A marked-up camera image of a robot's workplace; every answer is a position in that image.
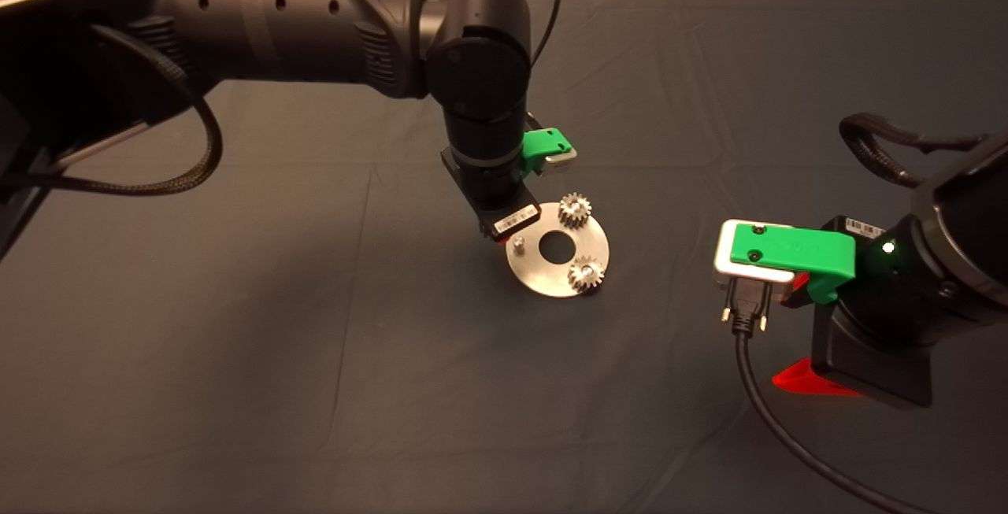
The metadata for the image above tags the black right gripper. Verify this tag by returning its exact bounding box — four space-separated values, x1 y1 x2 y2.
771 272 936 409

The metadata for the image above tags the dark table cloth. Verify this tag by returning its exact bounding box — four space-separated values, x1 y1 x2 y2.
0 0 1008 514

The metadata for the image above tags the round metal carrier plate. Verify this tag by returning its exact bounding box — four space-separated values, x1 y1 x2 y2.
505 201 612 299

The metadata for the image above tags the right wrist green camera mount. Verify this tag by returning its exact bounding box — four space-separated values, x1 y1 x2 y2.
729 227 858 305

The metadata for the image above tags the wrist green camera mount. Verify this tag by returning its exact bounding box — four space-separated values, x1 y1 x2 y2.
520 128 573 178
729 227 858 305

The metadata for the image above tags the small steel planetary gear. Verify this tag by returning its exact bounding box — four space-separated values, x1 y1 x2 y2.
567 256 607 293
558 192 593 230

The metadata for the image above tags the black braided cable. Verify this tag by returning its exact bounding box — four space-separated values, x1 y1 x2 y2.
0 22 224 198
838 112 990 190

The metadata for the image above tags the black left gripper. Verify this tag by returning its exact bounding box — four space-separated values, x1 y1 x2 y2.
439 148 542 245

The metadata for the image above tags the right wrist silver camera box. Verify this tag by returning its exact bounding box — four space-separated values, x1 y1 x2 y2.
713 219 796 288

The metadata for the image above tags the left wrist green camera mount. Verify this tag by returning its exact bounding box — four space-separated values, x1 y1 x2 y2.
520 128 573 178

